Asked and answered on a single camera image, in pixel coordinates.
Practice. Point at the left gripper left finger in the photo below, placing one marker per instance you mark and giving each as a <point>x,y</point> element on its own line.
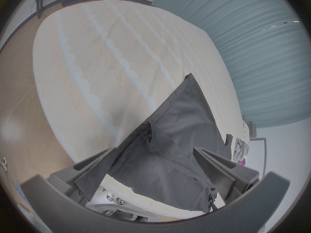
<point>93,181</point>

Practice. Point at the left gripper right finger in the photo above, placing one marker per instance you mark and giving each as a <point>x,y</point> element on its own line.
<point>213,176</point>

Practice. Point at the black T-shirt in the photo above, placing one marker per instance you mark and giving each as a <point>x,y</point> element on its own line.
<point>175,130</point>

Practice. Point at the bed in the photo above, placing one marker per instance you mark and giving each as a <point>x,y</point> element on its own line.
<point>97,69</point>

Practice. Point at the purple garment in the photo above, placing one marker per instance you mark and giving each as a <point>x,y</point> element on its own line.
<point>242,163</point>

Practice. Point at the grey garment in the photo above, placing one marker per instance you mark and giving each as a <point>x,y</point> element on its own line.
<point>241,149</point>

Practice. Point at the white printed pillow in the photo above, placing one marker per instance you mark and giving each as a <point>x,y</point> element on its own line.
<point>245,130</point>

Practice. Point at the grey bedside table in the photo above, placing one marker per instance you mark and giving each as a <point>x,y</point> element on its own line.
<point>253,129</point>

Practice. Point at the blue-green curtain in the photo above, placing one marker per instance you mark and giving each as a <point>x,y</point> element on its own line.
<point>267,81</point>
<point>206,8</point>

